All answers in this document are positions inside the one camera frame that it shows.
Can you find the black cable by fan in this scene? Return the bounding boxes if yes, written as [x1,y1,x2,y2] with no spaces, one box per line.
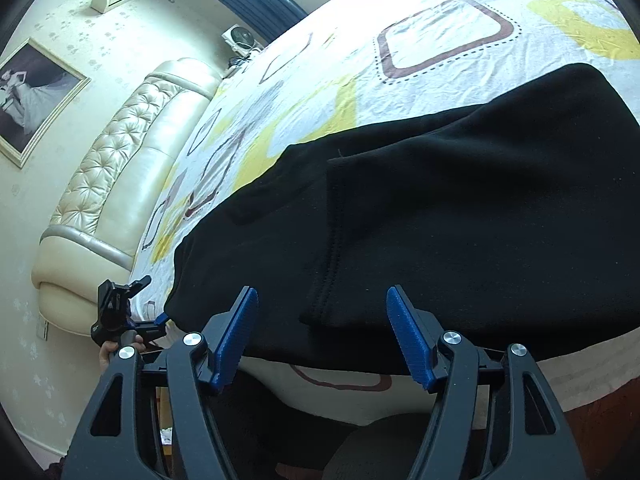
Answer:
[227,49,263,69]

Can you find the person's left leg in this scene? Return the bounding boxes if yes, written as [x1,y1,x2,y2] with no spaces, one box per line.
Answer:
[207,360,351,480]

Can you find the cream tufted leather headboard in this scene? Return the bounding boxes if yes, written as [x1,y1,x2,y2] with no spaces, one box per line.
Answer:
[31,58,223,336]

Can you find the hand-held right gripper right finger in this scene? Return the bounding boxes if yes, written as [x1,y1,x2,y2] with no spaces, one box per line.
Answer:
[386,285,587,480]

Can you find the bed with patterned sheet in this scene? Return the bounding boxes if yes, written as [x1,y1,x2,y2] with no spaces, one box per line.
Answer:
[127,0,640,413]

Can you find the person's right leg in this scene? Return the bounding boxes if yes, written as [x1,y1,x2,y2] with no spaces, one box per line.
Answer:
[324,412,437,480]

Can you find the person's left hand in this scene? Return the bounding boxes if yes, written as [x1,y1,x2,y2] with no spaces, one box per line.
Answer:
[99,340,147,372]

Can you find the white box fan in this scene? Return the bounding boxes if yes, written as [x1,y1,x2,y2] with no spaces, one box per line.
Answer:
[221,25,257,57]

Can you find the black pants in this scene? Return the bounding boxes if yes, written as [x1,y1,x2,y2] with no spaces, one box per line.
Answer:
[164,62,640,377]

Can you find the person's leg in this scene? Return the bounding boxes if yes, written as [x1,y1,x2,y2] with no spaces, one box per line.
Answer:
[324,412,437,480]
[207,360,351,480]

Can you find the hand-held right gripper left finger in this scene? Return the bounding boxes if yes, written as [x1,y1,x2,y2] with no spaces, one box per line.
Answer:
[62,286,260,480]

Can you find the framed wall picture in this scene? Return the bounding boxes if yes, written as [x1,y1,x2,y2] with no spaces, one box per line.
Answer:
[0,37,92,169]

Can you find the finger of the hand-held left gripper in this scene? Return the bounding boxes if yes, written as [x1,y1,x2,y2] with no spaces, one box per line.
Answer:
[131,312,171,343]

